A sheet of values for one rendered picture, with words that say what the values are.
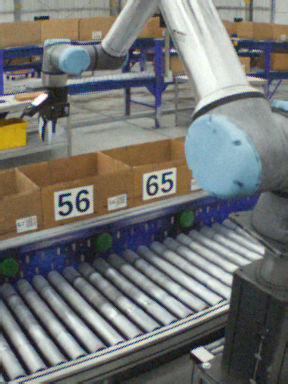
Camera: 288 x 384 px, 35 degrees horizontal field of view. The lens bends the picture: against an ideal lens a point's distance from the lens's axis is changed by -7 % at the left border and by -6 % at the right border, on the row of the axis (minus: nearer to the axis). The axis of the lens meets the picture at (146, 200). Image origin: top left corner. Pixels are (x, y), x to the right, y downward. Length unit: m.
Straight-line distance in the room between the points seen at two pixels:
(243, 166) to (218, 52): 0.23
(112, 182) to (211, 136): 1.06
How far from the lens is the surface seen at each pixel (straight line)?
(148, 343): 1.40
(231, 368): 1.25
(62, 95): 1.64
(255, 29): 8.79
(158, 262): 1.80
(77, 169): 2.07
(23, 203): 1.69
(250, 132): 0.79
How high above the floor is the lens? 1.63
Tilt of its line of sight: 22 degrees down
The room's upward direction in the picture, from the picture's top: straight up
